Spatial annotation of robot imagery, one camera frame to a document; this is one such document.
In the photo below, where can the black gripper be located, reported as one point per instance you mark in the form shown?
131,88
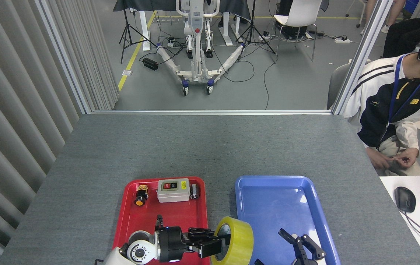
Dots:
173,244

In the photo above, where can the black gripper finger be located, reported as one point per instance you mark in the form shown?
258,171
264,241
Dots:
298,244

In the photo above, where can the yellow tape roll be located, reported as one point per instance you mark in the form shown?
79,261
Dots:
241,239

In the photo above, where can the person's right hand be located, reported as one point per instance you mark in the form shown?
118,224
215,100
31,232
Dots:
377,159

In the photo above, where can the person's left hand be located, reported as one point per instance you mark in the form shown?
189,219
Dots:
409,157

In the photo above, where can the blue plastic tray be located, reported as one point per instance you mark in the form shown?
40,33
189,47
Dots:
269,209

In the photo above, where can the red plastic tray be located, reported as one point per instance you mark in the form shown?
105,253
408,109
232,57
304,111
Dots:
140,221

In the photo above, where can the orange push button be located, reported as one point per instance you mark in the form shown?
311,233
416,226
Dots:
140,200

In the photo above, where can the black computer mouse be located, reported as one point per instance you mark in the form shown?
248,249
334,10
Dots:
405,198

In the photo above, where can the grey chair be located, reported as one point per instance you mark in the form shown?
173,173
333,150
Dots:
337,81

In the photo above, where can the black power adapter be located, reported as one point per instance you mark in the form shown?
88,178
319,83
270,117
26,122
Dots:
150,63

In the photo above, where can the white power strip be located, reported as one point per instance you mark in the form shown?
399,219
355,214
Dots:
342,41

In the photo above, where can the black tripod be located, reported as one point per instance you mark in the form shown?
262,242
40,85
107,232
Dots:
126,25
252,22

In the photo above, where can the white stand on wheels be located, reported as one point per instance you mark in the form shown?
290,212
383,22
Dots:
197,22

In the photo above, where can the white chair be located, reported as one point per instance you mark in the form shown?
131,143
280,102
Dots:
298,14

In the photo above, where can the person in dark trousers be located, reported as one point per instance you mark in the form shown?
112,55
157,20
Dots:
405,36

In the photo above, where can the table with black cloth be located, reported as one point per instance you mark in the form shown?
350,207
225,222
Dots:
232,7

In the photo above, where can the small silver black switch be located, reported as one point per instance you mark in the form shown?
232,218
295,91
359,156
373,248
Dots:
194,191

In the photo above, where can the grey push-button switch box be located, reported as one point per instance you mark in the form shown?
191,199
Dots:
174,194

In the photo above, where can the silver rail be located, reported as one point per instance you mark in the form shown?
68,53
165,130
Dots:
210,112

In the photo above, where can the silver post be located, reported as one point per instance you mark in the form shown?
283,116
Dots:
361,55
64,55

